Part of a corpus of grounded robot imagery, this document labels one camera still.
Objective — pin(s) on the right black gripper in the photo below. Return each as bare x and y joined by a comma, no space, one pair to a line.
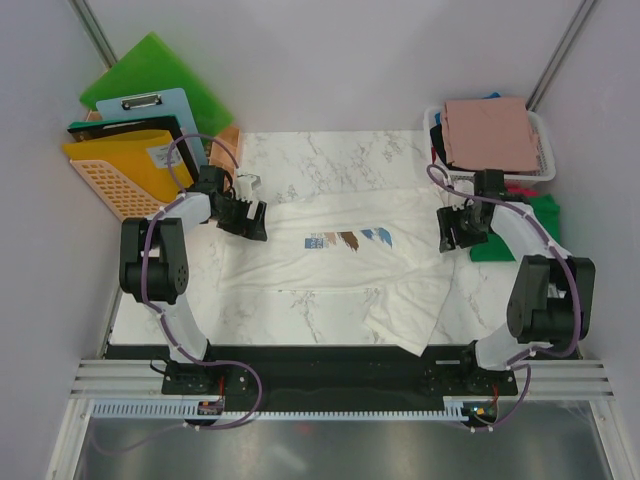
448,218

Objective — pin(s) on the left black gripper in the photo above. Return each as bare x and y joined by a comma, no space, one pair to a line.
250,228

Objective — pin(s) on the white printed t shirt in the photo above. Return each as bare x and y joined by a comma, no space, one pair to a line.
386,240

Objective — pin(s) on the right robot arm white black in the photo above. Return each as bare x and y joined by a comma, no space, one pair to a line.
549,308

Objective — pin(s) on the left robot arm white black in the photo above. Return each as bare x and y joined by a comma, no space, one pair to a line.
153,263

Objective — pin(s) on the peach compartment organizer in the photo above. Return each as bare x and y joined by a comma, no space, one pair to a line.
227,152

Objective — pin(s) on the red t shirt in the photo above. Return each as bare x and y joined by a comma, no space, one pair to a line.
525,192

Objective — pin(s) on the green t shirt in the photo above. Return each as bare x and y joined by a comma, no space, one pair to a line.
547,212

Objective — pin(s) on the pink folded t shirt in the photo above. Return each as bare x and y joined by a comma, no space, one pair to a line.
492,133

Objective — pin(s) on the yellow folder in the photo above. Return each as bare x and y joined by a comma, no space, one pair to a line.
140,156

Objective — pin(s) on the black garment in basket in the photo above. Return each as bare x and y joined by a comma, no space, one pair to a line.
437,142

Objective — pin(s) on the orange mesh file holder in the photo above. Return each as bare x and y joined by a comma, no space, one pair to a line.
123,197

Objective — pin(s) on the white laundry basket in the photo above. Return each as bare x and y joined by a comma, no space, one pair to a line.
546,170

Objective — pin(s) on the light blue clipboard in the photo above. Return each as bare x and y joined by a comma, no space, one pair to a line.
151,104

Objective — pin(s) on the green plastic board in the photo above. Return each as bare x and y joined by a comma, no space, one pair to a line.
151,65

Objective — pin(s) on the black folder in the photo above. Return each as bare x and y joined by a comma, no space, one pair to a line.
191,150

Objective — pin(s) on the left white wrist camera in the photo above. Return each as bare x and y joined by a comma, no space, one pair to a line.
246,186

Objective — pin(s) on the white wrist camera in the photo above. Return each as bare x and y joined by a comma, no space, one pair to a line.
462,186
246,186

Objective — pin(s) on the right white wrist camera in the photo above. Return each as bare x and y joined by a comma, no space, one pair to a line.
462,186

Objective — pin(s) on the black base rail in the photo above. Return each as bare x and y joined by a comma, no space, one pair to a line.
355,377

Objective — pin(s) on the white cable duct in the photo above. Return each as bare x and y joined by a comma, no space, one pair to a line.
210,408

